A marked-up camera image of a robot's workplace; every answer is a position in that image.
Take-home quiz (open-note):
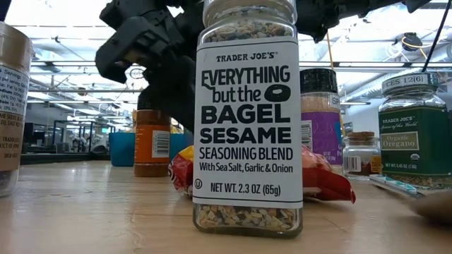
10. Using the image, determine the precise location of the black ceiling cable reel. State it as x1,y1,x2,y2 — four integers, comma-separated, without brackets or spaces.
400,32,424,52

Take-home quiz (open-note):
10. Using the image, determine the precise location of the green oregano spice jar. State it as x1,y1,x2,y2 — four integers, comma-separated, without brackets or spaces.
377,72,452,191

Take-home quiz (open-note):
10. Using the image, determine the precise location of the orange label spice bottle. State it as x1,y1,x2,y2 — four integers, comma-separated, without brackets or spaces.
133,90,172,178

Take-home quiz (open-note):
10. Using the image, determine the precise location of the purple label spice bottle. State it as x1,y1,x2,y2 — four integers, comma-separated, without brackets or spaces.
299,68,343,176

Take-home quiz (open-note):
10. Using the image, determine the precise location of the patterned handle silver spoon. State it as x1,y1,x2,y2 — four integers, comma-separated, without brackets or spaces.
369,174,452,225

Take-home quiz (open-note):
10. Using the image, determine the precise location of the blue plastic bin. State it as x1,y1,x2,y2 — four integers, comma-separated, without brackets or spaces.
108,131,194,167

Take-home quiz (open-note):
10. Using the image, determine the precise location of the everything bagel seasoning jar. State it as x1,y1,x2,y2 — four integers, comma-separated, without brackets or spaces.
192,0,304,240

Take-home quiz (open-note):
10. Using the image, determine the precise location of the large tan-lidded seasoning jar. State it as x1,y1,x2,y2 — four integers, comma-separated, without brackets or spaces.
0,21,35,198

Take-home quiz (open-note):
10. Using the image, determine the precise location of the red chips bag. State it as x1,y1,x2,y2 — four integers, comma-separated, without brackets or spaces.
168,144,357,205

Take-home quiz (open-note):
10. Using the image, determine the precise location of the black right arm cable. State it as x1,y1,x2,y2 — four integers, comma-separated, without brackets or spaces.
421,0,452,73

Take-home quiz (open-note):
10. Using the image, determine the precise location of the black aluminium table frame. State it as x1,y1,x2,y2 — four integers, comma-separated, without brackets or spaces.
20,152,111,166

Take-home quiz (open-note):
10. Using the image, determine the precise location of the small cork-lidded glass jar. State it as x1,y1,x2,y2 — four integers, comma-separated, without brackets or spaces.
341,131,383,181

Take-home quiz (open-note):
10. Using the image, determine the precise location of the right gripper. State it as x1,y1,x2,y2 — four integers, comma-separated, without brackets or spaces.
95,0,206,132

